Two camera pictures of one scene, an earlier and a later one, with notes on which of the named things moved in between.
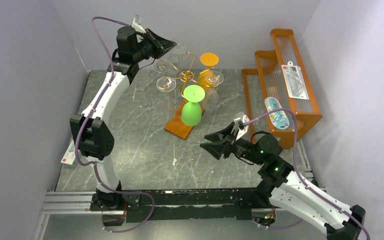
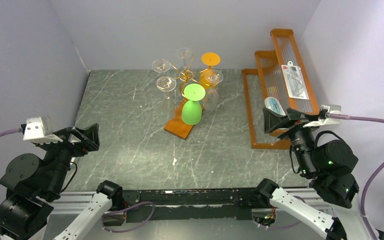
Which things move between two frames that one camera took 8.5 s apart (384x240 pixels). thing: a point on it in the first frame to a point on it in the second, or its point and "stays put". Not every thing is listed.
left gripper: (162, 45) to (90, 139)
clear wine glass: (167, 84) stays put
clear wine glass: (161, 65) stays put
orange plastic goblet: (206, 77) stays put
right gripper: (228, 141) to (287, 124)
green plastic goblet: (191, 111) stays put
